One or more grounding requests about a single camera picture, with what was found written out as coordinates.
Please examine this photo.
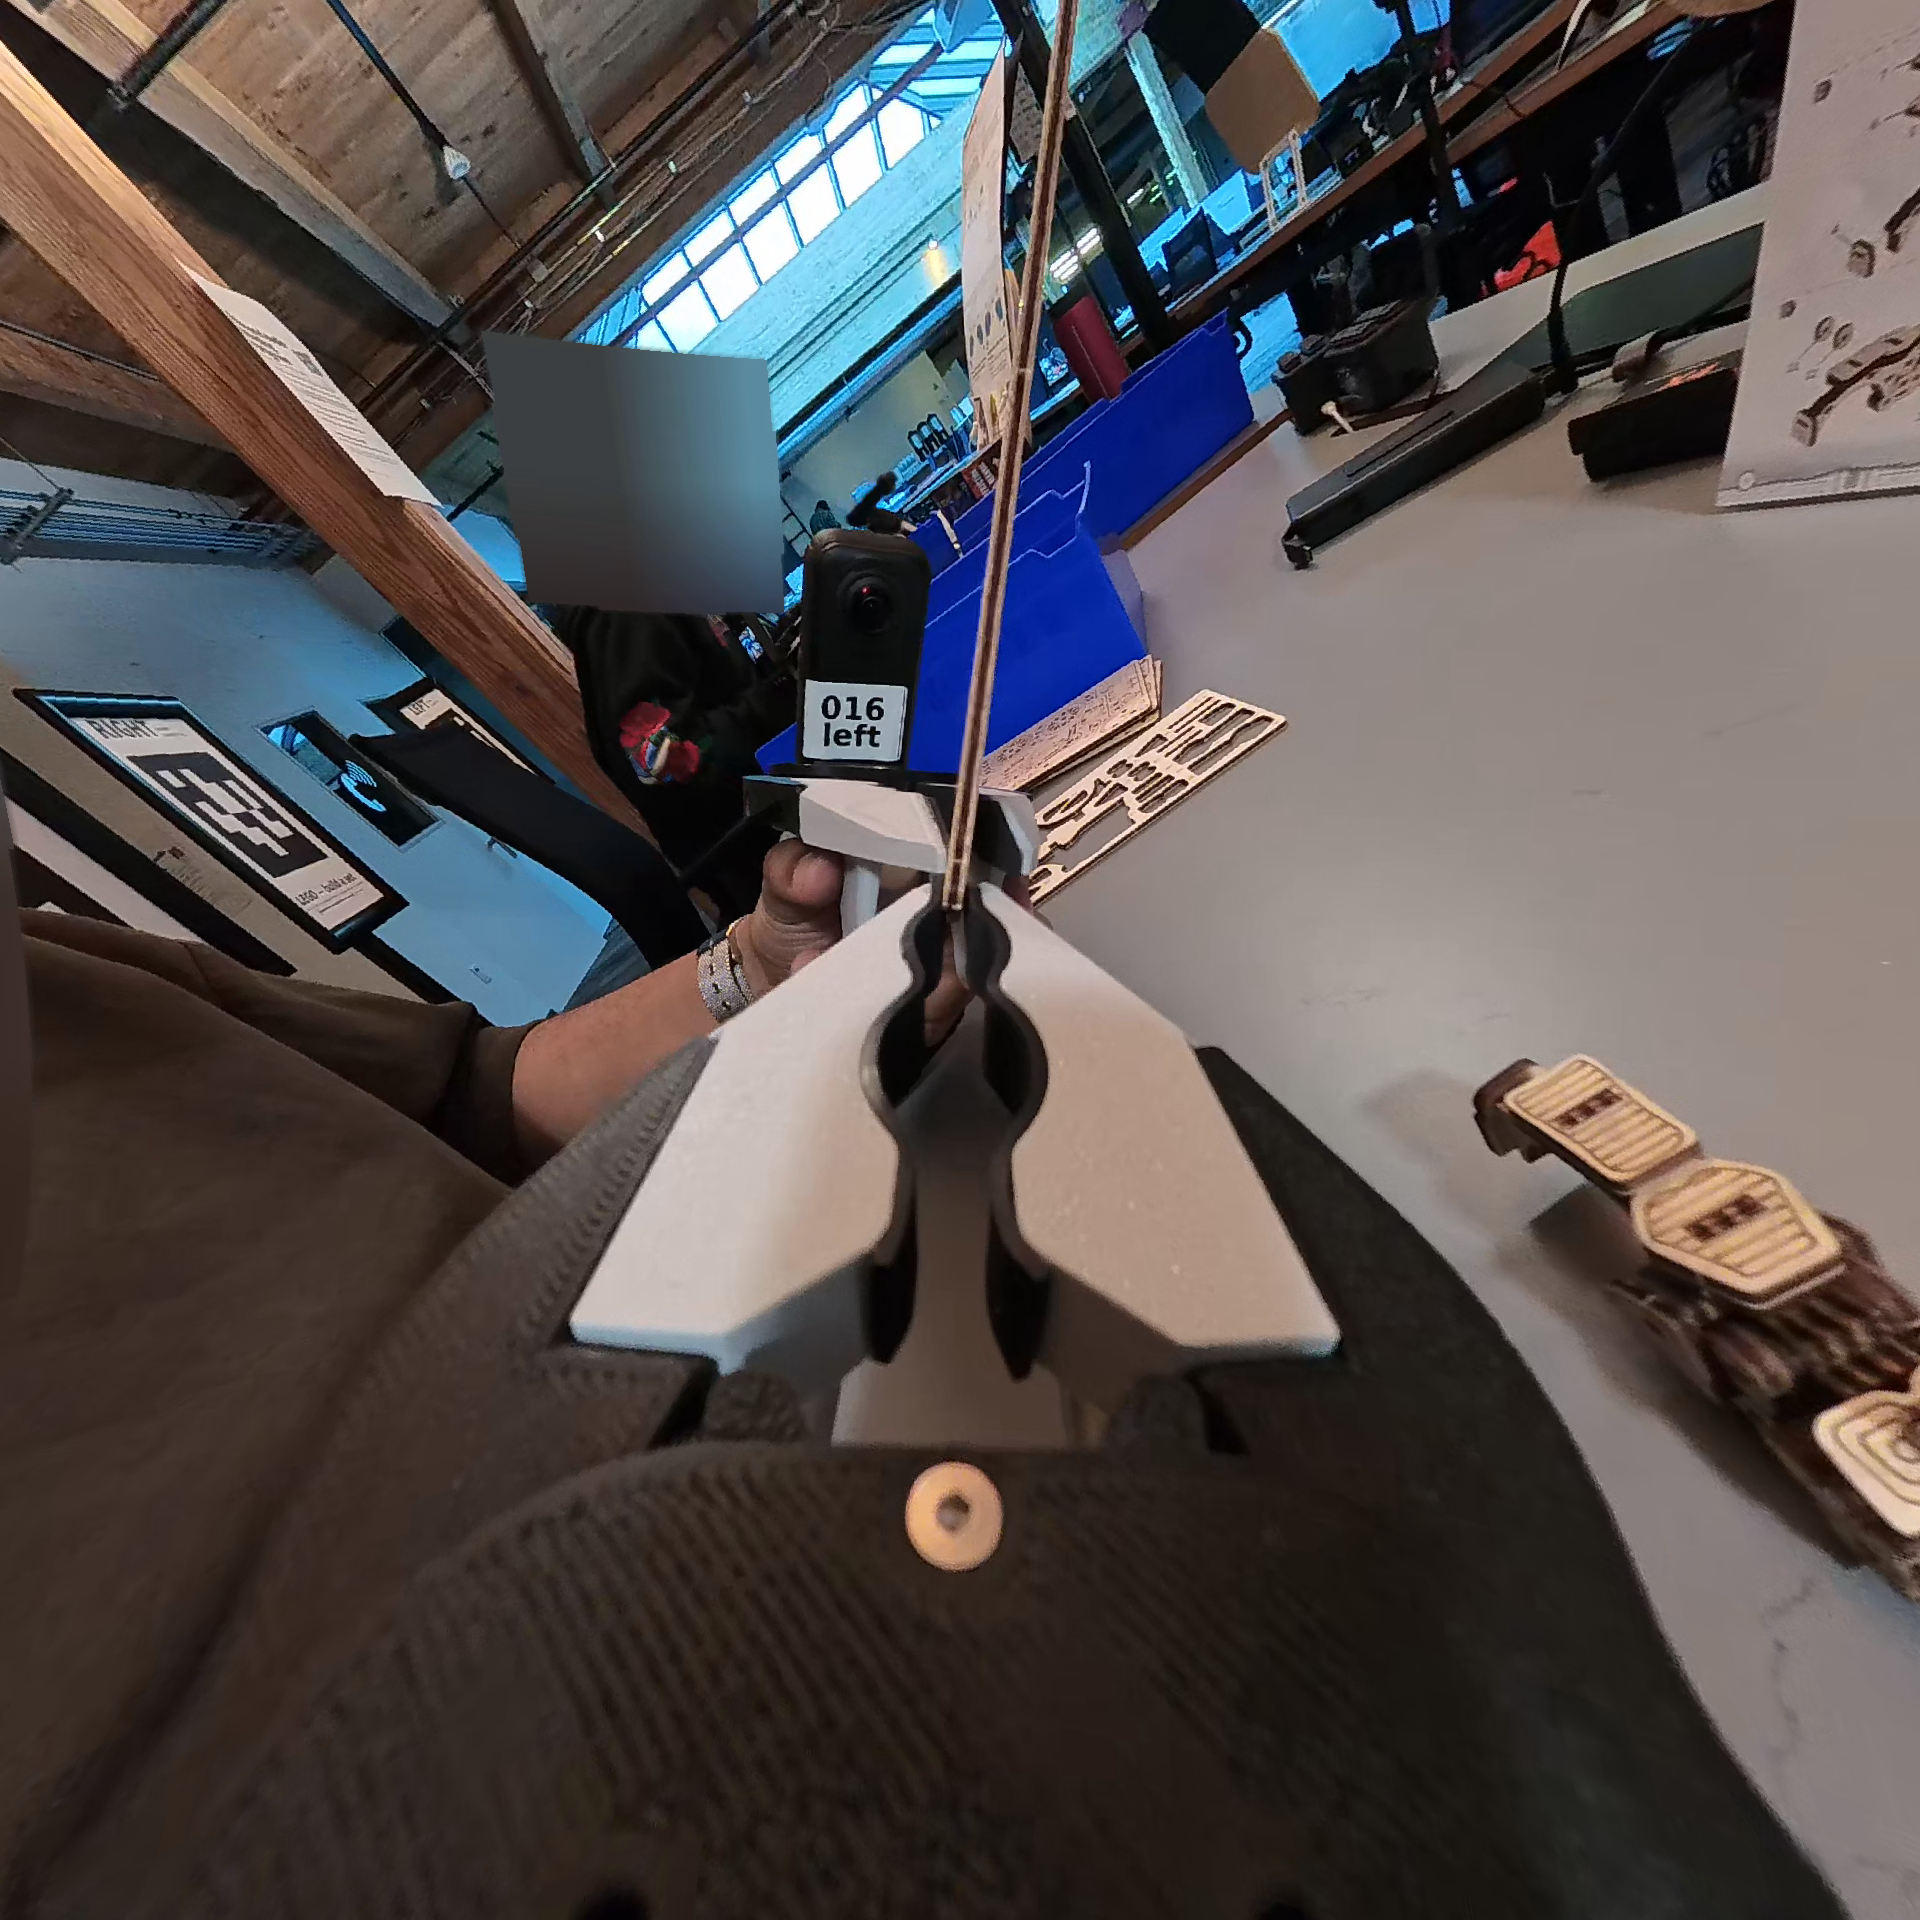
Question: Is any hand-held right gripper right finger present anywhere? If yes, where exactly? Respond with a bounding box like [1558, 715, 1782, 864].
[976, 885, 1347, 1417]

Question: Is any framed marker poster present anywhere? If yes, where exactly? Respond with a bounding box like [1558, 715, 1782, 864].
[12, 682, 408, 962]

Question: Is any grey flat slab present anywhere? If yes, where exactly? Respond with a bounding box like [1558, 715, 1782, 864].
[1558, 221, 1774, 367]

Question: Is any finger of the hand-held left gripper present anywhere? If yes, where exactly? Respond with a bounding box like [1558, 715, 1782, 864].
[798, 783, 961, 880]
[976, 786, 1042, 911]

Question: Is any wooden beam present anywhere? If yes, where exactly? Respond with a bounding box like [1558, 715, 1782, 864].
[0, 47, 650, 841]

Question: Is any person's left hand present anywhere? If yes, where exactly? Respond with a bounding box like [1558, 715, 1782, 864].
[737, 836, 894, 1003]

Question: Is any skylight window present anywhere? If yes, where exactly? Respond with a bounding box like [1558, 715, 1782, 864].
[584, 31, 1003, 355]

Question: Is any black and brown board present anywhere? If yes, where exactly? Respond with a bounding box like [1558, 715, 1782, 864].
[1150, 0, 1323, 176]

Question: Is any black steel column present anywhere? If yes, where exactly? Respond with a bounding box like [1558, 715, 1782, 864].
[991, 0, 1179, 350]

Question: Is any wooden workbench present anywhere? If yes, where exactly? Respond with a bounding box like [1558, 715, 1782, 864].
[1160, 0, 1796, 331]

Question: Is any upright laser-cut plywood board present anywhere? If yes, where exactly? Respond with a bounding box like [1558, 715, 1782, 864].
[1720, 0, 1920, 514]

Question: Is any grey desk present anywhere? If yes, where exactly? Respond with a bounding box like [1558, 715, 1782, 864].
[1033, 185, 1920, 1920]

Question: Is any white standing paper sign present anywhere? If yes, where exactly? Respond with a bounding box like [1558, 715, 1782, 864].
[961, 47, 1026, 437]

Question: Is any laser-cut wooden gear sheet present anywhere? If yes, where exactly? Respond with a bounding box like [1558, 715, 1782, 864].
[948, 0, 1078, 914]

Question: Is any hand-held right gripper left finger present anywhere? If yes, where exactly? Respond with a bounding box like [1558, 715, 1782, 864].
[564, 885, 952, 1445]

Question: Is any blue storage bin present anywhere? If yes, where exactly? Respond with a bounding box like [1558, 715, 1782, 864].
[760, 528, 1151, 783]
[914, 313, 1257, 557]

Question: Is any person's olive sweater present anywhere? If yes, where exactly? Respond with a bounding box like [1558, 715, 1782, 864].
[0, 1048, 704, 1920]

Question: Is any black long case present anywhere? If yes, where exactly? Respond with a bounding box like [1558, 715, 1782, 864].
[1277, 367, 1547, 569]

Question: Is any black pouch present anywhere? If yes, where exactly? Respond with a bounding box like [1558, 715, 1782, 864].
[1571, 350, 1752, 487]

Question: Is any stack of wooden parts sheets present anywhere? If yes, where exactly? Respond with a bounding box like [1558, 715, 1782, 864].
[984, 653, 1160, 786]

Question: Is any person's left forearm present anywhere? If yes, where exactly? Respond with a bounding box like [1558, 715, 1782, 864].
[28, 911, 730, 1206]

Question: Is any wooden model vehicle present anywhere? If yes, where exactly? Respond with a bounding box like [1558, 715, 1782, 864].
[1477, 1059, 1920, 1608]

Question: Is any silver wristwatch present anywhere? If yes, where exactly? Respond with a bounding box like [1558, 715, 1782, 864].
[692, 914, 760, 1025]

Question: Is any white paper notice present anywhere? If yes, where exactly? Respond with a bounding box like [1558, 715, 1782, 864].
[189, 270, 447, 514]

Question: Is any black box device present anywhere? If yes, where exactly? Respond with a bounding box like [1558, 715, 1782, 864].
[1292, 298, 1446, 437]

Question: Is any red canister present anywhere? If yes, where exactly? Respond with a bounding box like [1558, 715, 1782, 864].
[1050, 292, 1123, 402]

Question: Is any large punched-out wooden sheet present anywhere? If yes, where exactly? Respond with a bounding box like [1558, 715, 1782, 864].
[1033, 696, 1285, 911]

